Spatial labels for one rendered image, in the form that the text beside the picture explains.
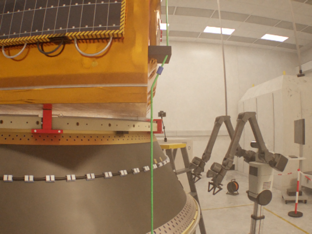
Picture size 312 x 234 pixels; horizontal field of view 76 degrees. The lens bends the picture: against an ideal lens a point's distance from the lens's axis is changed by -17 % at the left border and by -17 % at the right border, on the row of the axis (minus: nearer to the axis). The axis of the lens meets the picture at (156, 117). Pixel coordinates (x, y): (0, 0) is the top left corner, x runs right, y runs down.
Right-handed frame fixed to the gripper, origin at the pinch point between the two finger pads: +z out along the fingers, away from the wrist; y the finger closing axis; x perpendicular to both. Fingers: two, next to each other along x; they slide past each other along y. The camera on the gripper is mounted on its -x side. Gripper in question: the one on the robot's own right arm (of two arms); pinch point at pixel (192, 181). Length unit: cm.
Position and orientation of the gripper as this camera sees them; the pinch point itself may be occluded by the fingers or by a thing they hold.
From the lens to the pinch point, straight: 221.0
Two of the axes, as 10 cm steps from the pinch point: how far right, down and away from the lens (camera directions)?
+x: 8.5, 5.1, 1.1
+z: -4.9, 8.6, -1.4
